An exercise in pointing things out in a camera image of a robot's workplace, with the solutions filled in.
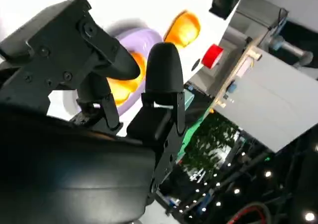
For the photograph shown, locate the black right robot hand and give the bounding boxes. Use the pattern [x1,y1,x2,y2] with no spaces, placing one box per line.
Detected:
[0,0,186,224]

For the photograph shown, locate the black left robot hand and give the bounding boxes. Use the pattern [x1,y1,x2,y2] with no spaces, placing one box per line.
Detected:
[172,0,263,20]

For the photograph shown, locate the orange white toy bread roll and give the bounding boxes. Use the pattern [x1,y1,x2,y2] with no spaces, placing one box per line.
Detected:
[162,10,201,48]
[106,52,147,105]

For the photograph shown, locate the grey machine housing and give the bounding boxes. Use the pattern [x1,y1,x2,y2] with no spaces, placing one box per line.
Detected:
[222,0,289,51]

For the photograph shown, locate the red round knob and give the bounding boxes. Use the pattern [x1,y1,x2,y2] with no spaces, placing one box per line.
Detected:
[201,44,224,70]

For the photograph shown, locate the pale wooden board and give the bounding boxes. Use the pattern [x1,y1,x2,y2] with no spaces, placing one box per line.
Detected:
[213,36,263,109]

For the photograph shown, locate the lilac plate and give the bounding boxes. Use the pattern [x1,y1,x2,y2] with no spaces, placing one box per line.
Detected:
[106,26,163,115]

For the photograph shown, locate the large grey cabinet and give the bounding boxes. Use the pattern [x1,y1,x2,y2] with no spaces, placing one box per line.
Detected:
[212,49,318,153]

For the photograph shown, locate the green board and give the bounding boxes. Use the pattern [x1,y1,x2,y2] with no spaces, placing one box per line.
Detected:
[176,108,216,157]

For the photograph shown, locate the red cable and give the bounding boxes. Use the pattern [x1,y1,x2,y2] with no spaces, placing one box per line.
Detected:
[227,201,265,224]

